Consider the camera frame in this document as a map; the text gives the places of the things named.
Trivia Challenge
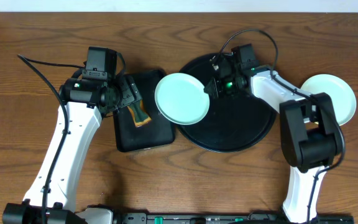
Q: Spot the green and orange sponge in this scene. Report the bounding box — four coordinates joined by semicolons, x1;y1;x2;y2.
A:
127;100;152;128

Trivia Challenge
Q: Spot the light blue plate top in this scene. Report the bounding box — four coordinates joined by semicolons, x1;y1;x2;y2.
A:
155;73;210;125

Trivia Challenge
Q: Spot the light blue plate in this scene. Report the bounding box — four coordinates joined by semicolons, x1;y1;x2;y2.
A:
155;73;210;125
301;74;357;126

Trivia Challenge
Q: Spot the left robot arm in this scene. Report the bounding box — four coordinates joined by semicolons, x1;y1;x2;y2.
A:
2;47;151;223

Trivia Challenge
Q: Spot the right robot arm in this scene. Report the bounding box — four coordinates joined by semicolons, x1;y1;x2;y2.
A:
204;44;346;223

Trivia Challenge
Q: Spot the round black tray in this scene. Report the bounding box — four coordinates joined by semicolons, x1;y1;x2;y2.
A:
175;52;278;153

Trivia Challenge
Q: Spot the rectangular black tray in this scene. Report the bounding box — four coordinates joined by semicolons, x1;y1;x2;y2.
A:
113;69;175;152

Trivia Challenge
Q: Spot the right black cable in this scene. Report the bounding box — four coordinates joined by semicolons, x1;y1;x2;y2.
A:
211;29;347;224

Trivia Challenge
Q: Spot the black cable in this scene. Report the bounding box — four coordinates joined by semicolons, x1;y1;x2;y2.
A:
211;29;347;224
17;51;127;224

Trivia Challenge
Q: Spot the left black cable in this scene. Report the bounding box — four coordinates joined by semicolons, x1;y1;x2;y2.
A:
17;51;127;224

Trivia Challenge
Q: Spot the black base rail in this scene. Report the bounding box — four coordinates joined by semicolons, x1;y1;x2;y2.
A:
85;205;354;224

